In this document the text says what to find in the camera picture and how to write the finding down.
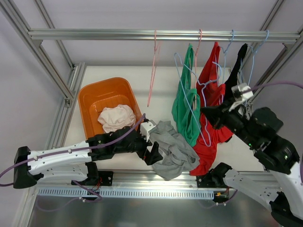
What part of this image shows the grey shirt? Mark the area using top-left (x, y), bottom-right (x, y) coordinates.
top-left (150, 121), bottom-right (200, 180)

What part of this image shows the white tank top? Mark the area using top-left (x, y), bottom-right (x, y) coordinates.
top-left (98, 105), bottom-right (136, 133)

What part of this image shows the blue hanger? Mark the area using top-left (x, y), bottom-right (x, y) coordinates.
top-left (239, 29), bottom-right (269, 85)
top-left (213, 29), bottom-right (235, 85)
top-left (174, 52), bottom-right (223, 147)

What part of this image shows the pink wire hanger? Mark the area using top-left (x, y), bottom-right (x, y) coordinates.
top-left (147, 30), bottom-right (161, 107)

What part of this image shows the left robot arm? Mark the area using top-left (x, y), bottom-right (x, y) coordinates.
top-left (13, 126), bottom-right (163, 189)

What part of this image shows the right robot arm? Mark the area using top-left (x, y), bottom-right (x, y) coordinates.
top-left (200, 101), bottom-right (303, 227)

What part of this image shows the blue hanger under red shirt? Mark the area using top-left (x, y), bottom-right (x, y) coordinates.
top-left (213, 29), bottom-right (235, 85)

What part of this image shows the blue hanger under black shirt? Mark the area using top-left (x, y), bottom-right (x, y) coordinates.
top-left (239, 29), bottom-right (269, 85)

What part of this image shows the red shirt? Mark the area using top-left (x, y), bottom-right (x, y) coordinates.
top-left (190, 42), bottom-right (233, 176)

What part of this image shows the green shirt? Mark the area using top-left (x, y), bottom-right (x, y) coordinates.
top-left (171, 44), bottom-right (202, 147)

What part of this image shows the black shirt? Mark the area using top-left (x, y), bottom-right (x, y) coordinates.
top-left (223, 43), bottom-right (248, 101)

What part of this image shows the orange plastic basket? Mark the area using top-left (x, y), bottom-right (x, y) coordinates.
top-left (78, 77), bottom-right (142, 139)

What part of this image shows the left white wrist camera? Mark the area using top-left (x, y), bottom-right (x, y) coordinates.
top-left (140, 120), bottom-right (156, 142)

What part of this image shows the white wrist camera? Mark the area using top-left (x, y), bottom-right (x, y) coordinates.
top-left (140, 120), bottom-right (156, 142)
top-left (229, 83), bottom-right (253, 112)

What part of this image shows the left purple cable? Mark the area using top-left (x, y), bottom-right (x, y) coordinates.
top-left (0, 113), bottom-right (146, 203)

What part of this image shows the purple cable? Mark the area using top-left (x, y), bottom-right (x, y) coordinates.
top-left (250, 80), bottom-right (303, 92)
top-left (0, 113), bottom-right (146, 203)

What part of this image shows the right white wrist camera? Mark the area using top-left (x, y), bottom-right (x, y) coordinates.
top-left (229, 83), bottom-right (253, 112)

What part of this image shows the aluminium front frame rail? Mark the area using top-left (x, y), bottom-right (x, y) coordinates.
top-left (27, 168), bottom-right (284, 190)

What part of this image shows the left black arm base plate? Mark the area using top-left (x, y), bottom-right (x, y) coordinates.
top-left (78, 171), bottom-right (113, 186)

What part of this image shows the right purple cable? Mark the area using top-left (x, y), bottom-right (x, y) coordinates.
top-left (250, 80), bottom-right (303, 92)

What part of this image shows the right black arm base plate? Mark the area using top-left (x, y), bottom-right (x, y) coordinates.
top-left (196, 169), bottom-right (229, 188)

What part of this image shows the aluminium hanging rail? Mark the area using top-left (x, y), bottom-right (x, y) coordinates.
top-left (28, 28), bottom-right (301, 44)

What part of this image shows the white slotted cable duct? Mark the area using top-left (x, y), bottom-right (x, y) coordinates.
top-left (37, 187), bottom-right (214, 200)

